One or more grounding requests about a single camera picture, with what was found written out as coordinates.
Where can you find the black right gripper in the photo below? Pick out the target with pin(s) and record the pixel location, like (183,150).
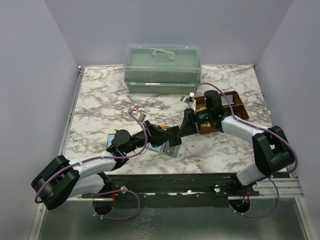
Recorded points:
(188,127)

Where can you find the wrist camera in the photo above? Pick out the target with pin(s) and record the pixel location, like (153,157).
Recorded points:
(189,99)
(140,115)

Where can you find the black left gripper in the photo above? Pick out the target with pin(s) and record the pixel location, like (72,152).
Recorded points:
(155,135)

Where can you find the green plastic storage box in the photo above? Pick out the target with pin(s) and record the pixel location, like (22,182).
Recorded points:
(162,68)

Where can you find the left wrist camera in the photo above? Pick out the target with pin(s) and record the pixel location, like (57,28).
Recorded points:
(140,115)

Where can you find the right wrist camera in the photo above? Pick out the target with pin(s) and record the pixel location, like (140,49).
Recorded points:
(189,99)

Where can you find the brown woven organizer basket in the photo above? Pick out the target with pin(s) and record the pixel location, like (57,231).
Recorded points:
(236,103)

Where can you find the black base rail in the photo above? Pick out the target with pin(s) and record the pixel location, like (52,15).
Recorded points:
(174,190)

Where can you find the grey cards in basket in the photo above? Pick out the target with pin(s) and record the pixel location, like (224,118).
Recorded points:
(226,100)

